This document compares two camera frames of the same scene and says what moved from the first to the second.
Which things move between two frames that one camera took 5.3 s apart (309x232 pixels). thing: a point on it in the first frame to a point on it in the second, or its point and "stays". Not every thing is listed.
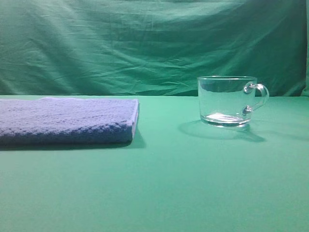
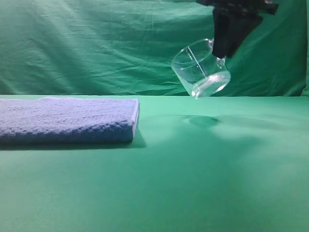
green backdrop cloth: x=150 y=48 stays
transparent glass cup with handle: x=228 y=102 to x=202 y=73
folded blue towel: x=63 y=120 stays
